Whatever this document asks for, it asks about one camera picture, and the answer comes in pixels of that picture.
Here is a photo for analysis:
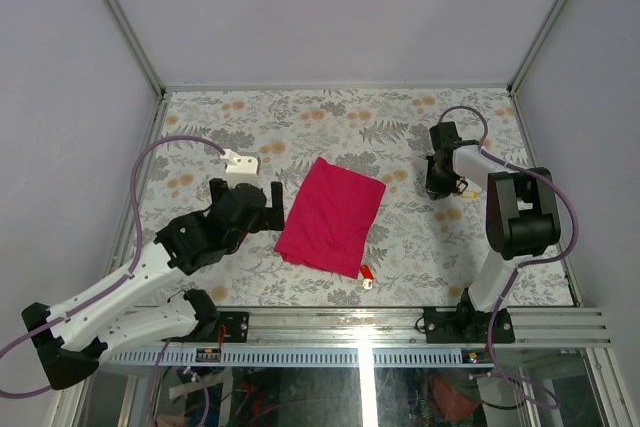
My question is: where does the pink folded cloth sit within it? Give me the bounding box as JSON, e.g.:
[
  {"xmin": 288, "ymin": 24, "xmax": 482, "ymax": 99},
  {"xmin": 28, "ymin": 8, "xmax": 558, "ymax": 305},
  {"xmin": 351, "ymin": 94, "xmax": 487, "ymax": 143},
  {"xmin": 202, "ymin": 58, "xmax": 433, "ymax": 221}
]
[{"xmin": 274, "ymin": 157, "xmax": 386, "ymax": 279}]

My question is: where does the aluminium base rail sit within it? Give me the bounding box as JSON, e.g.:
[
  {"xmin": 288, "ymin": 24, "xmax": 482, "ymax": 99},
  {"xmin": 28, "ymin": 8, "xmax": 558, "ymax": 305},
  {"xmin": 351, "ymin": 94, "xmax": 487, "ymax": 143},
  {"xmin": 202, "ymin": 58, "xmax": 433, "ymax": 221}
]
[{"xmin": 111, "ymin": 307, "xmax": 612, "ymax": 367}]

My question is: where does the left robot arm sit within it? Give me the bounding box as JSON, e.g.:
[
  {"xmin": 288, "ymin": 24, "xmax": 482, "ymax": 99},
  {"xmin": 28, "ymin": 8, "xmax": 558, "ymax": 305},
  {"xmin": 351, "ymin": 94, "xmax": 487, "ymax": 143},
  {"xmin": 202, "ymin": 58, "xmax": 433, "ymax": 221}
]
[{"xmin": 21, "ymin": 179, "xmax": 285, "ymax": 391}]

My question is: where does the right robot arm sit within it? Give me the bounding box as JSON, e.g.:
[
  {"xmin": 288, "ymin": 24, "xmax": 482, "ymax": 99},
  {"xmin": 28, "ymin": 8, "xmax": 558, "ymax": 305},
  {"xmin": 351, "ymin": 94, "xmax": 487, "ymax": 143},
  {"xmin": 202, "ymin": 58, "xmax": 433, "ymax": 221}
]
[{"xmin": 425, "ymin": 122, "xmax": 561, "ymax": 342}]

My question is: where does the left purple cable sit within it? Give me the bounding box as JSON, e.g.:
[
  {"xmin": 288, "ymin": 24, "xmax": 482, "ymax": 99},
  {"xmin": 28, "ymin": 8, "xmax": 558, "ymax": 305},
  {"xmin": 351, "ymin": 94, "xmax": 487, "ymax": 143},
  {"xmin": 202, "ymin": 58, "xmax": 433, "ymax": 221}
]
[{"xmin": 0, "ymin": 135, "xmax": 227, "ymax": 397}]

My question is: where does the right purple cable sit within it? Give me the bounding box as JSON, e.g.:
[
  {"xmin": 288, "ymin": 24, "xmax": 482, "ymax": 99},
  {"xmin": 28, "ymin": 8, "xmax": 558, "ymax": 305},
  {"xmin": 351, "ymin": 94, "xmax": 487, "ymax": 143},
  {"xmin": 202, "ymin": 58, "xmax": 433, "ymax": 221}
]
[{"xmin": 437, "ymin": 105, "xmax": 579, "ymax": 411}]

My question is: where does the purple cable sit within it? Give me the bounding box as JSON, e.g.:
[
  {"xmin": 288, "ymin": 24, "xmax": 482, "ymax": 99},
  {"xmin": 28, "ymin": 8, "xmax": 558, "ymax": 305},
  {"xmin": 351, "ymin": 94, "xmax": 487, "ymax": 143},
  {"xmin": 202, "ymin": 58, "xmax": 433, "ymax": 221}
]
[
  {"xmin": 0, "ymin": 135, "xmax": 227, "ymax": 397},
  {"xmin": 437, "ymin": 105, "xmax": 579, "ymax": 411}
]

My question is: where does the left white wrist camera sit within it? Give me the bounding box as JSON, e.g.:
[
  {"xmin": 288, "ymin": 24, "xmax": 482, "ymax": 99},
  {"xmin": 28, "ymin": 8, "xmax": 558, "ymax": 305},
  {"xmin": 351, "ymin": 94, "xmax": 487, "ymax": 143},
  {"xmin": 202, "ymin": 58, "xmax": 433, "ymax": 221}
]
[{"xmin": 221, "ymin": 149, "xmax": 260, "ymax": 189}]

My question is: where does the yellow tagged key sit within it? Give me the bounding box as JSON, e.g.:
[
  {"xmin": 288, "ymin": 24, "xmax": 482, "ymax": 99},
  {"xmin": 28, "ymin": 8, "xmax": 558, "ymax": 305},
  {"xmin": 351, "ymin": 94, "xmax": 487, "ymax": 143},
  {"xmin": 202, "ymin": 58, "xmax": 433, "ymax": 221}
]
[{"xmin": 458, "ymin": 189, "xmax": 480, "ymax": 200}]

